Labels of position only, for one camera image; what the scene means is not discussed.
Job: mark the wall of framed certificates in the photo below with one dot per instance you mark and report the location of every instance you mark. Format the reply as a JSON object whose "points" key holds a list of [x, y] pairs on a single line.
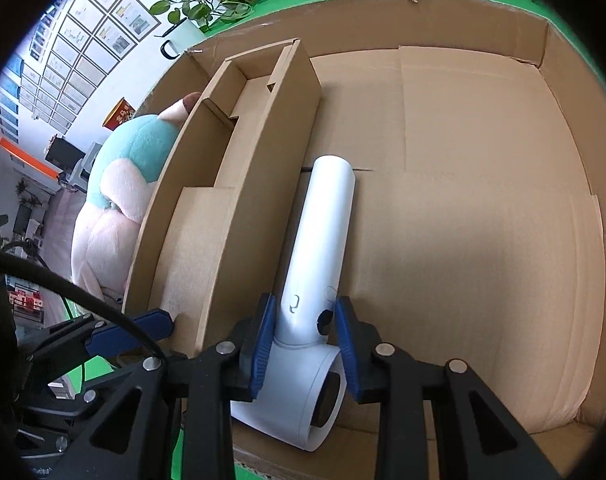
{"points": [[78, 55]]}

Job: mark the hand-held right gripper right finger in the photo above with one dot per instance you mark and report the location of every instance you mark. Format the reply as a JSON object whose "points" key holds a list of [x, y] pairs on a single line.
{"points": [[350, 352]]}

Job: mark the long brown cardboard box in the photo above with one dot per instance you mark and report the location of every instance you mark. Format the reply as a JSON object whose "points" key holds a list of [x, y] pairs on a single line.
{"points": [[263, 170]]}

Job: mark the grey plastic stool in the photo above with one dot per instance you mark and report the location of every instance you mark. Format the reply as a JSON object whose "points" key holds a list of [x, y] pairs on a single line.
{"points": [[85, 162]]}

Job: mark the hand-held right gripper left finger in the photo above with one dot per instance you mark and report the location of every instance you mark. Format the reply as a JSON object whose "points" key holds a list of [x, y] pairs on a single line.
{"points": [[262, 352]]}

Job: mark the white hair dryer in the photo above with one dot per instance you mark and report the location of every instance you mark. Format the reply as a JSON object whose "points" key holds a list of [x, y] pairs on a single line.
{"points": [[323, 220]]}

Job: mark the black cabinet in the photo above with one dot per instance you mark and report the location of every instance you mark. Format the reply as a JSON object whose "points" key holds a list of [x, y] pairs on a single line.
{"points": [[60, 152]]}

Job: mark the large cardboard box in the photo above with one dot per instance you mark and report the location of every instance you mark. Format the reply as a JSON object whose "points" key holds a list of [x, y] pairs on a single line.
{"points": [[483, 210]]}

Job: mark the white enamel mug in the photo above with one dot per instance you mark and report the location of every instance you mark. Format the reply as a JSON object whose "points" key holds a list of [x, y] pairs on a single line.
{"points": [[185, 35]]}

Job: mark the pink and teal plush toy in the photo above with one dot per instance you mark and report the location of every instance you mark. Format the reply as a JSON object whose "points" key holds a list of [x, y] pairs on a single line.
{"points": [[128, 160]]}

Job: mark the red paper cup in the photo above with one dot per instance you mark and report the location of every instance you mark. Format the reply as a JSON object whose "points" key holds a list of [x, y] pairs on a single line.
{"points": [[119, 115]]}

